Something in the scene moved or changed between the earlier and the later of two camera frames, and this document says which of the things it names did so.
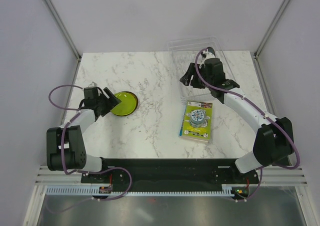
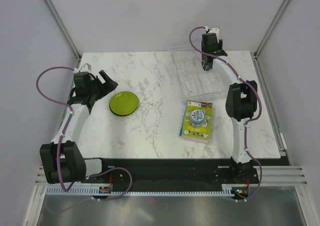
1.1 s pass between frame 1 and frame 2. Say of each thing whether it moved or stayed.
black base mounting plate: stayed
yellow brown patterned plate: moved
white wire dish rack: stayed
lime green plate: stayed
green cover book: stayed
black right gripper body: moved
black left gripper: moved
